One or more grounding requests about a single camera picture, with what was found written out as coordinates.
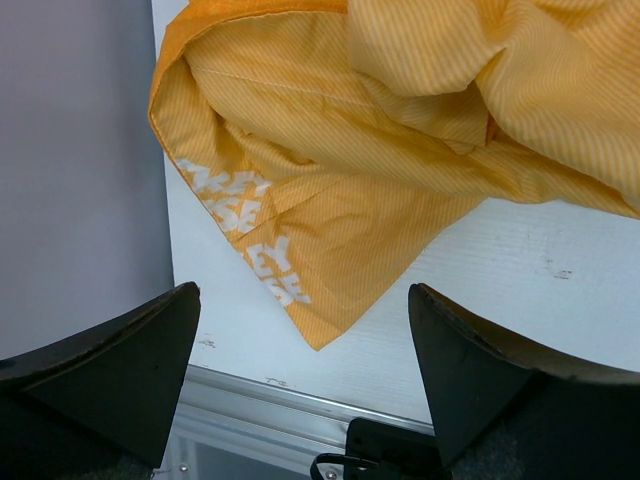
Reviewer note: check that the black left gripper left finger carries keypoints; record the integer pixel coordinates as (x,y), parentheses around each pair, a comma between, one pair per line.
(100,403)

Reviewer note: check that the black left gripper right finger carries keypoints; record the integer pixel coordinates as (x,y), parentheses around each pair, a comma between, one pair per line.
(506,407)

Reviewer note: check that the yellow Mickey Mouse pillowcase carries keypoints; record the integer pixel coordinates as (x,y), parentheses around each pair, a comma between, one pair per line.
(332,141)

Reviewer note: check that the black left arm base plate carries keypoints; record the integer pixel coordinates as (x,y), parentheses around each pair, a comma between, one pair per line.
(375,450)

